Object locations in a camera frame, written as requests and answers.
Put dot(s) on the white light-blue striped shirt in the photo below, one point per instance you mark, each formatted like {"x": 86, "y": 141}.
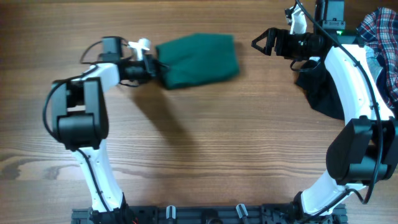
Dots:
{"x": 373, "y": 64}

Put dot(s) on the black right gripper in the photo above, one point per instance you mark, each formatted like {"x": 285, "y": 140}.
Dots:
{"x": 281, "y": 48}

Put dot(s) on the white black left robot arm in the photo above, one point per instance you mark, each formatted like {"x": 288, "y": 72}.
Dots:
{"x": 80, "y": 123}

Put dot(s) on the green cloth garment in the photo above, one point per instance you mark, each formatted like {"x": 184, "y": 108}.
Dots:
{"x": 198, "y": 59}

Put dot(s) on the black cloth garment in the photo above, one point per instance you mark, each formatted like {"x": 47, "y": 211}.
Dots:
{"x": 320, "y": 89}

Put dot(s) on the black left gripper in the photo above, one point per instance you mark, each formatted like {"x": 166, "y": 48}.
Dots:
{"x": 150, "y": 62}

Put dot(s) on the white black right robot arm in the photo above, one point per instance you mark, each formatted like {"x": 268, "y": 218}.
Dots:
{"x": 365, "y": 151}

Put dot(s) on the red blue plaid shirt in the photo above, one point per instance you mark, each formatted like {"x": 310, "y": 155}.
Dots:
{"x": 379, "y": 32}

